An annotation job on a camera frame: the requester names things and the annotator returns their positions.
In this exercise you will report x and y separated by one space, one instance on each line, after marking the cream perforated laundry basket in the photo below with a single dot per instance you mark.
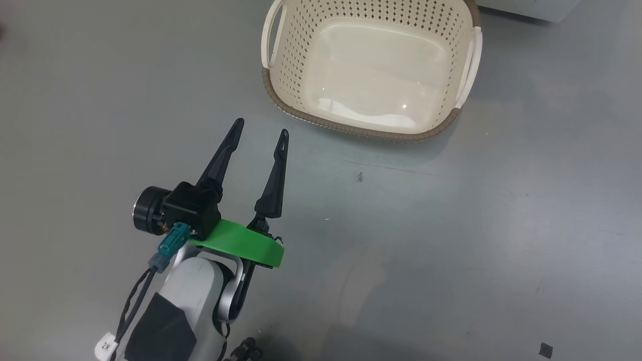
376 75

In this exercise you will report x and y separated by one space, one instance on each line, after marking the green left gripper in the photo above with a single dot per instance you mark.
241 240

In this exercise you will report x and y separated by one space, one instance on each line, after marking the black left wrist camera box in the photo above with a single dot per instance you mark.
190 208

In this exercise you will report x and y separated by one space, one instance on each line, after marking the white washing machine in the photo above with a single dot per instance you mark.
526 7

